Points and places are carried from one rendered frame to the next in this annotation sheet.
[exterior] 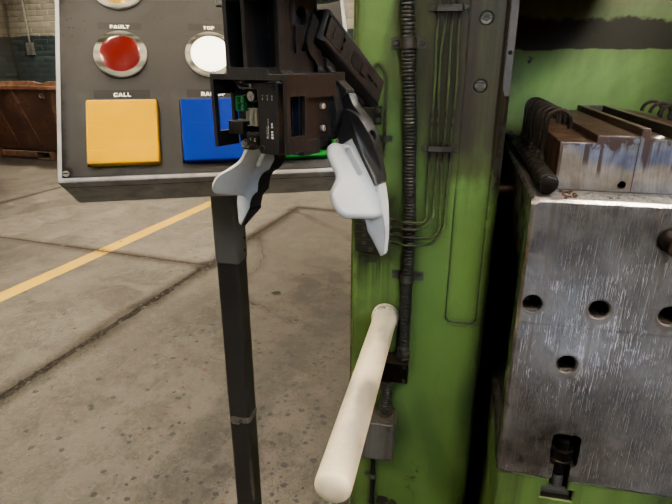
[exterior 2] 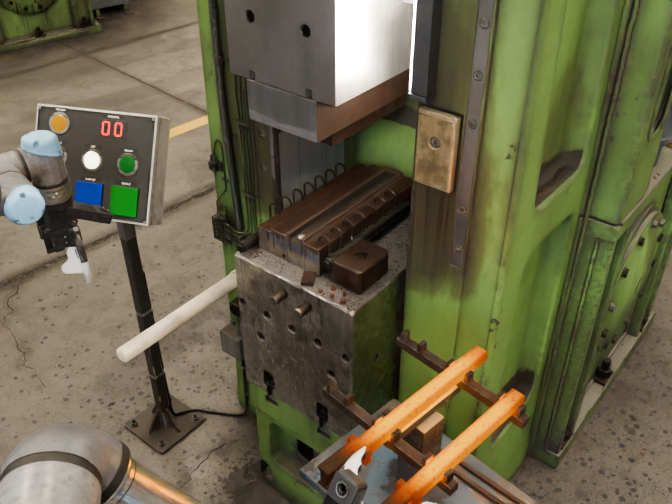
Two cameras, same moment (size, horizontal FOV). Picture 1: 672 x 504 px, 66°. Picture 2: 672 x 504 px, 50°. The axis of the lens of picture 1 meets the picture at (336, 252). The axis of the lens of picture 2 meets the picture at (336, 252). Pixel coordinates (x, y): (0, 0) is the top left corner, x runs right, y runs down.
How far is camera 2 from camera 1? 154 cm
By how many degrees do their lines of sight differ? 27
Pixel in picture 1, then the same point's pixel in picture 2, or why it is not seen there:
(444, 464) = not seen: hidden behind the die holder
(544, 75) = (381, 135)
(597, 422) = (277, 370)
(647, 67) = not seen: hidden behind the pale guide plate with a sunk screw
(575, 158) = (264, 236)
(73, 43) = not seen: hidden behind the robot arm
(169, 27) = (77, 144)
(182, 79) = (79, 170)
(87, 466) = (123, 308)
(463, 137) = (260, 192)
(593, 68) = (409, 139)
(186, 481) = (172, 336)
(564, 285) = (251, 298)
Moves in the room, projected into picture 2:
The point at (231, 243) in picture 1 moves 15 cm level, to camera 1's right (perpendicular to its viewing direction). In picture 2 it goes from (123, 231) to (166, 243)
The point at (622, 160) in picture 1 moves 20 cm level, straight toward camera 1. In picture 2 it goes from (281, 244) to (208, 273)
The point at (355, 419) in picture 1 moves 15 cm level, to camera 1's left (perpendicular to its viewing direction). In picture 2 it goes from (151, 331) to (108, 316)
